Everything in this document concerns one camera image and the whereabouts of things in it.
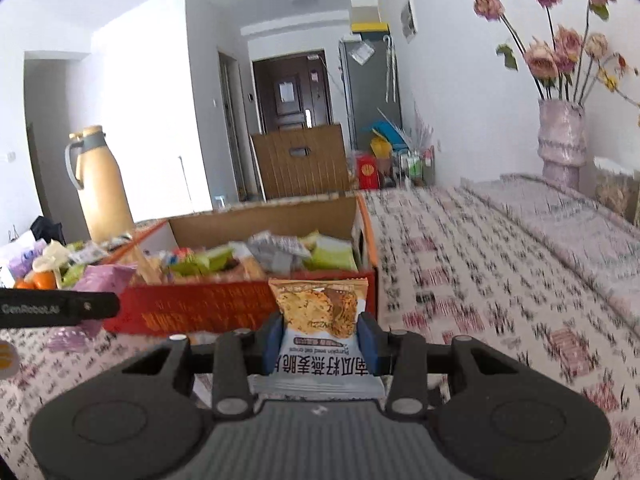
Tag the dried pink rose bouquet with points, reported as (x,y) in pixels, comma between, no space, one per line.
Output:
(542,57)

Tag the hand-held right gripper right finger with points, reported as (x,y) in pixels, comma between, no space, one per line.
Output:
(367,345)

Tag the purple snack packet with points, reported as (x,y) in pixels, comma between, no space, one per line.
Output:
(107,280)

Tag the purple tissue pack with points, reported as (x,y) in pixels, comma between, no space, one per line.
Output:
(25,255)

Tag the dark brown door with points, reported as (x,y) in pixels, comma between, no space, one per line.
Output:
(267,90)

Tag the yellow flower branch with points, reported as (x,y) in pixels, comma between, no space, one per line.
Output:
(607,79)

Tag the white printed snack packet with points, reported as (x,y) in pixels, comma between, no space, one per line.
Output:
(277,247)

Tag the small white snack packet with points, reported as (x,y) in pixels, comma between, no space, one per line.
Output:
(87,255)

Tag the red snack packet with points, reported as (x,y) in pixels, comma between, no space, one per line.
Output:
(182,255)

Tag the red bag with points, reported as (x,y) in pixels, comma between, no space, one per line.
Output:
(367,172)

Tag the yellow bag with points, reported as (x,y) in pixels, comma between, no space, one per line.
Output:
(381,150)

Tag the small green snack packet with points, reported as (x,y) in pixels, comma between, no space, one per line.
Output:
(75,274)

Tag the white box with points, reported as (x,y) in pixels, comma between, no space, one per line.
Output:
(365,10)

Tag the yellow black box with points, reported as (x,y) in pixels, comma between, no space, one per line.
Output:
(370,26)

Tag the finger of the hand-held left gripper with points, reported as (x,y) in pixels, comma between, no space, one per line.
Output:
(92,306)

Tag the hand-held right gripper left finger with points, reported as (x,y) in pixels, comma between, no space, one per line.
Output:
(274,340)

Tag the yellow thermos jug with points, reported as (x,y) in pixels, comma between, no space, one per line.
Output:
(102,185)

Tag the pink dried grass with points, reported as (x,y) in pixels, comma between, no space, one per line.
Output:
(422,132)

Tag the grey refrigerator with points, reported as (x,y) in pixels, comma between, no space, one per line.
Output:
(375,100)

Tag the metal rack cart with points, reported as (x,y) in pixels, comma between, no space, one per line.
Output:
(415,167)

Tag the white light switch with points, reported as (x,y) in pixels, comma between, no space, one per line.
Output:
(7,157)

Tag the white paper note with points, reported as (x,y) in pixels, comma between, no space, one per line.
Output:
(286,91)

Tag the blue plastic item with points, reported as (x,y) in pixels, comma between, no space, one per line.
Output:
(387,127)

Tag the red cardboard box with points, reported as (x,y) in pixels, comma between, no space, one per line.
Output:
(210,305)

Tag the white folded umbrella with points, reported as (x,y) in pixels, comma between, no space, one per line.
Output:
(389,70)

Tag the cream rubber gloves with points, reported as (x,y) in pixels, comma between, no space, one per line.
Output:
(50,257)

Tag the pink textured vase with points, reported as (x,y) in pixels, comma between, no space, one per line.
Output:
(560,145)

